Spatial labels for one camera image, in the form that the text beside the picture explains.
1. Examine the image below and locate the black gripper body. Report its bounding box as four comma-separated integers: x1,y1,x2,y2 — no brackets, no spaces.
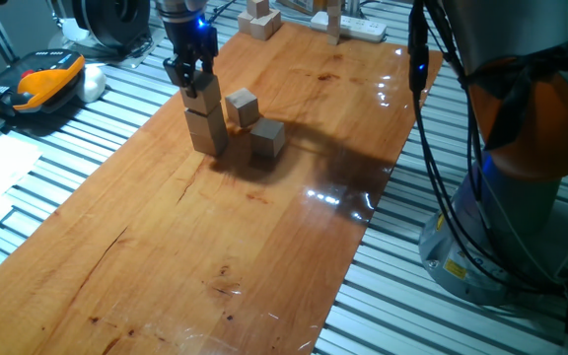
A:
164,14,202,66

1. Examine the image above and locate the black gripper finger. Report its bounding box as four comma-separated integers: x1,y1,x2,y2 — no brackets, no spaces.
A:
200,52,217,76
163,56,199,99

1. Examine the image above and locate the light wooden cube block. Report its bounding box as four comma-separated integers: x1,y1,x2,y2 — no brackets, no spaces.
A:
224,87,261,128
180,71,223,117
183,104,228,142
188,126,230,158
249,116,287,159

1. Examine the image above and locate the wide wooden block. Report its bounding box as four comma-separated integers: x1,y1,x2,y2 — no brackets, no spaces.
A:
237,9,283,42

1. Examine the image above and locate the black round device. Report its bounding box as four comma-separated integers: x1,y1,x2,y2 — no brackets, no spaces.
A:
70,0,153,51

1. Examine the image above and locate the small wooden block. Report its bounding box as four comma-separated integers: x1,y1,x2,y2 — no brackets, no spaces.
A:
247,0,271,20

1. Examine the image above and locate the white rounded object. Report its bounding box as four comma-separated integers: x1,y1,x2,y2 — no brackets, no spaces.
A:
75,64,108,105

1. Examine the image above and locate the cardboard box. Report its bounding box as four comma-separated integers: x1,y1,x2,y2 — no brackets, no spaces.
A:
277,0,329,16

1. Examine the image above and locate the silver metal rod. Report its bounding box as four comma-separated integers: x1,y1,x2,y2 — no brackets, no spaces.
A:
44,0,71,31

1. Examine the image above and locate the orange and black teach pendant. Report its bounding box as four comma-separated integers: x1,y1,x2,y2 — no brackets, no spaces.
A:
0,48,87,118

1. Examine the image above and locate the white power strip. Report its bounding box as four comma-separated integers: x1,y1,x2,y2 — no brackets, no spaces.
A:
310,10,389,43

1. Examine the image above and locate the varnished wooden board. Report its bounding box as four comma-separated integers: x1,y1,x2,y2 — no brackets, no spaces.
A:
0,22,444,355

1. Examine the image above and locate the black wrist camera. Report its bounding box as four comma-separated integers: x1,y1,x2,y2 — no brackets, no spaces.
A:
192,15,220,56

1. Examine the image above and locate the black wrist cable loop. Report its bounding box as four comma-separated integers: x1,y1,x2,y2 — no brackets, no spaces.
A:
206,0,240,24

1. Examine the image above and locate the black cable bundle along arm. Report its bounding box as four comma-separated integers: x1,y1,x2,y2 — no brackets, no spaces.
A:
405,0,568,302

